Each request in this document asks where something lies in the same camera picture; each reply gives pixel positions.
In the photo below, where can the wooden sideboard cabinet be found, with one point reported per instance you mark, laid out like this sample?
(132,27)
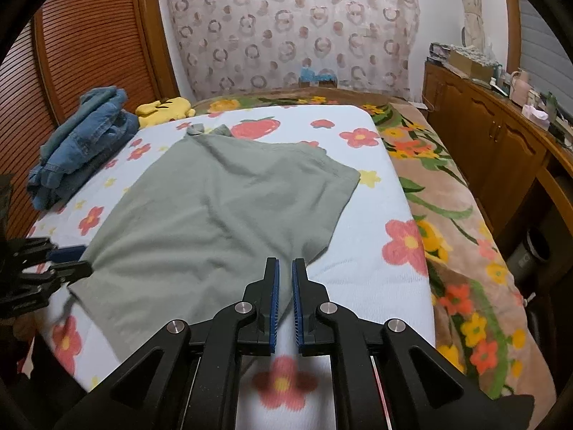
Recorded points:
(483,134)

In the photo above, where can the grey-green t-shirt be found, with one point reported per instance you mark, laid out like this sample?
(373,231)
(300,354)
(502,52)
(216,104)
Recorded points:
(201,224)

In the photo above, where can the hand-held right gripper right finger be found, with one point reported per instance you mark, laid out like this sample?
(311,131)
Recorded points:
(298,313)

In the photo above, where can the stack of folded blue jeans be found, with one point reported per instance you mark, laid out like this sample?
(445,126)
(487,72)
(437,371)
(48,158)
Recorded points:
(85,143)

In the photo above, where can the yellow plush toy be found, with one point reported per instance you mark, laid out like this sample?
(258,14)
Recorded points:
(165,109)

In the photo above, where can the grey window blind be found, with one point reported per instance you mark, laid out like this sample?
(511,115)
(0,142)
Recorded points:
(546,45)

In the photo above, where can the pink thermos jug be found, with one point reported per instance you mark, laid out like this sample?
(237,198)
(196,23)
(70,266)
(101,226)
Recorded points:
(520,87)

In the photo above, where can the white power strip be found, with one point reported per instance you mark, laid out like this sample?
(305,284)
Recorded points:
(562,132)

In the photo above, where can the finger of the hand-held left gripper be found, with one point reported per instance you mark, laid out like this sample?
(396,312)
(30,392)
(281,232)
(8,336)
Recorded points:
(67,253)
(67,272)

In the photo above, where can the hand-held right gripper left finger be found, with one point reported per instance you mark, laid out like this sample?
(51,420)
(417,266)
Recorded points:
(274,313)

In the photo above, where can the blue toy box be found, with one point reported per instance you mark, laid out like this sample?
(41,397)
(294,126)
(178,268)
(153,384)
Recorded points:
(315,78)

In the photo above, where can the brown slatted wooden wardrobe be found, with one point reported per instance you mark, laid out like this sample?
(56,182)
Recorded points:
(89,53)

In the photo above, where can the cardboard box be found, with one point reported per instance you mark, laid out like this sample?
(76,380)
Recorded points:
(468,65)

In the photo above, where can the pink tissue box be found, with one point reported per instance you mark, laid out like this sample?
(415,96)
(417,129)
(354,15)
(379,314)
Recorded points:
(536,115)

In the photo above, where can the circle patterned curtain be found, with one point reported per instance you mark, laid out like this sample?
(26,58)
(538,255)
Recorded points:
(291,22)

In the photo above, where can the white floral bed sheet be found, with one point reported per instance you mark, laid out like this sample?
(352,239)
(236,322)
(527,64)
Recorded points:
(376,215)

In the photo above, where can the grey trash bin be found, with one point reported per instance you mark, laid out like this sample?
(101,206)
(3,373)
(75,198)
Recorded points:
(528,257)

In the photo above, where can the tied beige side curtain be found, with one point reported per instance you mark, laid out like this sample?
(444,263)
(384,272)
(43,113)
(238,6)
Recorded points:
(472,9)

